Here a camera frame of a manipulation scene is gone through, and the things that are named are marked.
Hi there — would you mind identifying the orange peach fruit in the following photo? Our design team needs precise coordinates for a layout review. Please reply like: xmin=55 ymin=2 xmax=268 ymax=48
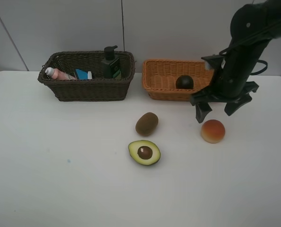
xmin=201 ymin=120 xmax=226 ymax=144

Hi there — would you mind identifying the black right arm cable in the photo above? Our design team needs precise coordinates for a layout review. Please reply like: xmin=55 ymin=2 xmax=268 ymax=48
xmin=219 ymin=10 xmax=281 ymax=76

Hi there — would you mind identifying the half avocado with pit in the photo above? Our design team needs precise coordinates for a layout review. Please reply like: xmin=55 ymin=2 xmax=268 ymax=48
xmin=128 ymin=140 xmax=161 ymax=166

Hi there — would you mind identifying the dark brown wicker basket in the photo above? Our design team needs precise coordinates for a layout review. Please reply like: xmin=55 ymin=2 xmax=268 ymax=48
xmin=38 ymin=51 xmax=135 ymax=102

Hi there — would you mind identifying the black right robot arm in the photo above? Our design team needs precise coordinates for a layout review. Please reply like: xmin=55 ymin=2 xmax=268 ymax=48
xmin=190 ymin=0 xmax=281 ymax=123

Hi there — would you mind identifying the pink liquid bottle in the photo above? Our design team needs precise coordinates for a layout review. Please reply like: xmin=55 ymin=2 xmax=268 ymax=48
xmin=45 ymin=67 xmax=76 ymax=80

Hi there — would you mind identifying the dark green pump bottle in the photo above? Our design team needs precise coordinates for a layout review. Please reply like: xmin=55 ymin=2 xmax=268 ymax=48
xmin=101 ymin=45 xmax=122 ymax=79

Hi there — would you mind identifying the black whiteboard eraser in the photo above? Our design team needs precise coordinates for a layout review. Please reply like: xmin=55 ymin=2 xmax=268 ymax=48
xmin=74 ymin=69 xmax=88 ymax=80

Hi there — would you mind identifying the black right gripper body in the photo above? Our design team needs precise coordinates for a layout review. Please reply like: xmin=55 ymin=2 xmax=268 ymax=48
xmin=190 ymin=81 xmax=259 ymax=106

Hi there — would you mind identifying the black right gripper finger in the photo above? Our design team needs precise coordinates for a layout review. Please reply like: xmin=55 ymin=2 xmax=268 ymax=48
xmin=195 ymin=102 xmax=212 ymax=123
xmin=224 ymin=94 xmax=252 ymax=116

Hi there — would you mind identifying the brown kiwi fruit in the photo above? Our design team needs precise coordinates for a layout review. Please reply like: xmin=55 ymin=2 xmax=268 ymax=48
xmin=135 ymin=112 xmax=159 ymax=136

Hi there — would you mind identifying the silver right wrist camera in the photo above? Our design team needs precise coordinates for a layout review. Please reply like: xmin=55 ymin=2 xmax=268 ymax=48
xmin=201 ymin=54 xmax=224 ymax=70

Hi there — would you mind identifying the white red marker pen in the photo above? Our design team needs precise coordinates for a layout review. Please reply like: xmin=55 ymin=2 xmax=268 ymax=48
xmin=86 ymin=71 xmax=93 ymax=80

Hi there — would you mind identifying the orange wicker basket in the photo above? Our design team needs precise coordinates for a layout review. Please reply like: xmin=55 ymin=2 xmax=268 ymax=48
xmin=142 ymin=59 xmax=214 ymax=102

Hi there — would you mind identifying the dark purple mangosteen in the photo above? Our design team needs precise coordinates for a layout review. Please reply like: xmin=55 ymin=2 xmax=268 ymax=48
xmin=176 ymin=75 xmax=194 ymax=89

